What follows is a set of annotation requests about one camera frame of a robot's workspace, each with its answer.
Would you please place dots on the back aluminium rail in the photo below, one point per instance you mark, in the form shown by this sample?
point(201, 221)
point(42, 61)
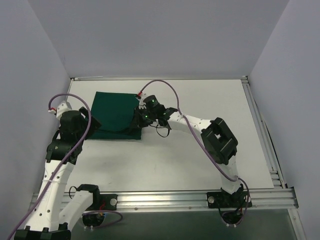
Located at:
point(148, 78)

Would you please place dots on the aluminium rail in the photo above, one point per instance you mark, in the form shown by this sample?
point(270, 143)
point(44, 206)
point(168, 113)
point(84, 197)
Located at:
point(148, 78)
point(266, 143)
point(197, 200)

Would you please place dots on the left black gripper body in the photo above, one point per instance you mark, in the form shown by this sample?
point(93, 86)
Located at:
point(90, 122)

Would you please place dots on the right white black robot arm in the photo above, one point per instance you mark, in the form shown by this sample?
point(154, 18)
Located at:
point(213, 136)

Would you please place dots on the front aluminium rail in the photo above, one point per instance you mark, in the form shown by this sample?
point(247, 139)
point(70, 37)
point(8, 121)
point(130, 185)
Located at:
point(197, 200)

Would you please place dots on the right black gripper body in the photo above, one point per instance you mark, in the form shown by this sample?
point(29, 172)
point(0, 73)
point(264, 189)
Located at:
point(137, 120)

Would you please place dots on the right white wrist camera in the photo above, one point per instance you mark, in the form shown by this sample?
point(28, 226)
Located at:
point(141, 97)

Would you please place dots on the right aluminium rail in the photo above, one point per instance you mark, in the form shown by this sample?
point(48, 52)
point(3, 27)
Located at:
point(266, 143)

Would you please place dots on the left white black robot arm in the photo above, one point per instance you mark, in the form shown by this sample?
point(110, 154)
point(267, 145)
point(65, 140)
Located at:
point(46, 220)

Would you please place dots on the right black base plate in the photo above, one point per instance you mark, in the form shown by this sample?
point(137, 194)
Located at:
point(224, 200)

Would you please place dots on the green surgical cloth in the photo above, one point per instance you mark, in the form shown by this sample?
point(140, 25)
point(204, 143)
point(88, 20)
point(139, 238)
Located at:
point(115, 112)

